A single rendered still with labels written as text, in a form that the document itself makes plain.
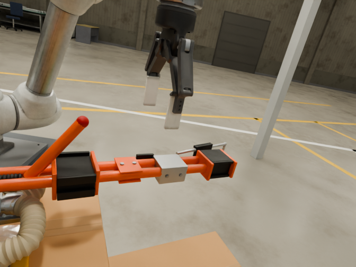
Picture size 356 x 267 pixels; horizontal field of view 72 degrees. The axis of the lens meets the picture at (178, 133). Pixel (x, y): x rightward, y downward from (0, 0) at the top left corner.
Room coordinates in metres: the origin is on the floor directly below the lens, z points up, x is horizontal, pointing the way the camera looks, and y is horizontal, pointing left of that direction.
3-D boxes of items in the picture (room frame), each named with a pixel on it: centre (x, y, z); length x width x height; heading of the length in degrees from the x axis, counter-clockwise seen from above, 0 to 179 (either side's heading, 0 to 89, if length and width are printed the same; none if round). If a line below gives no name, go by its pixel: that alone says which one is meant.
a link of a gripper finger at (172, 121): (0.44, 0.02, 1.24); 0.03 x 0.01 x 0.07; 120
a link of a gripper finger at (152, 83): (0.56, 0.08, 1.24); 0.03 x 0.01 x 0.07; 120
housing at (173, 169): (0.52, 0.00, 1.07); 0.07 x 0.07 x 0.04; 31
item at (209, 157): (0.58, -0.11, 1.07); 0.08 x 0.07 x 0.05; 121
